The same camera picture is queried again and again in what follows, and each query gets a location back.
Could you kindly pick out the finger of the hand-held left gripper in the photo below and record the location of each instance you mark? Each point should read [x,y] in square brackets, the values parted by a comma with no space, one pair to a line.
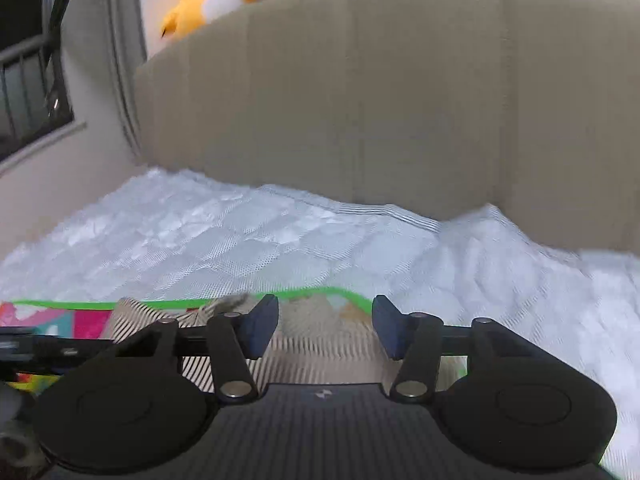
[60,349]

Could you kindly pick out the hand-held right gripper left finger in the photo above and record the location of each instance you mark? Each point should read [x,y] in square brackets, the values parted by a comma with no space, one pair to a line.
[260,327]

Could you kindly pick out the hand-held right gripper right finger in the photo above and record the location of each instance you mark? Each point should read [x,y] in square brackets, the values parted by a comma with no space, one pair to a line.
[387,327]

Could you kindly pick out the beige striped garment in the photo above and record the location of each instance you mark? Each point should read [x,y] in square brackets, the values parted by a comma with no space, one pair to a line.
[320,355]

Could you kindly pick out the colourful cartoon play mat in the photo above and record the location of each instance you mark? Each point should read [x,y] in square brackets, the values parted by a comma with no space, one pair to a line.
[50,322]

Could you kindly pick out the white quilted mattress cover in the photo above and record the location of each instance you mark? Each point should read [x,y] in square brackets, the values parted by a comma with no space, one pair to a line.
[250,240]

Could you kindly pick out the beige padded headboard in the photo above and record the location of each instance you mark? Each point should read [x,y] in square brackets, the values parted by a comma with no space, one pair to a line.
[375,85]

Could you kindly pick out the dark window railing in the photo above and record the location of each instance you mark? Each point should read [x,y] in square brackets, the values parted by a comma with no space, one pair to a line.
[35,85]

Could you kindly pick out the beige curtain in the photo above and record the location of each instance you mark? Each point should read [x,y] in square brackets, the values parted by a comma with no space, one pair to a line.
[125,60]

